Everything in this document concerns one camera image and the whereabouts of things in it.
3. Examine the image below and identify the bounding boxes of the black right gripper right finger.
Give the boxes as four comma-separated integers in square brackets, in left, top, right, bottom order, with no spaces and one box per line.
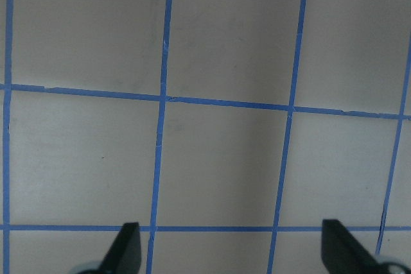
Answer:
[322,219,385,274]

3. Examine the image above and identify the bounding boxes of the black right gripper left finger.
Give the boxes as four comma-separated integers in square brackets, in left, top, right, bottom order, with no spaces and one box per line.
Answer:
[97,222,142,274]

